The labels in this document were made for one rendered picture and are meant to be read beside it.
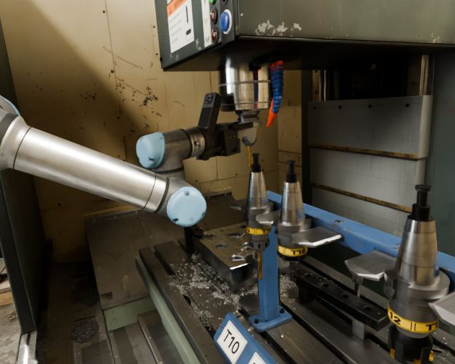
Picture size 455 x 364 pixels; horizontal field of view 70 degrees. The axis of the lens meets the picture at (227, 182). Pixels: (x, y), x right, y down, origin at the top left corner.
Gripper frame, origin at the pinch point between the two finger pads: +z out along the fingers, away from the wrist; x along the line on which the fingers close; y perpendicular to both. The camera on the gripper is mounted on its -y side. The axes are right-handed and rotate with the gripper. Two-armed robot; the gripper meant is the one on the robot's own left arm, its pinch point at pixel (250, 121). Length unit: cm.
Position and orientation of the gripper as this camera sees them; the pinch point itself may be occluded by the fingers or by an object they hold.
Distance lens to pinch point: 95.1
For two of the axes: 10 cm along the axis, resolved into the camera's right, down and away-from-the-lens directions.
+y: 1.1, 9.6, 2.6
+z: 7.3, -2.5, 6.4
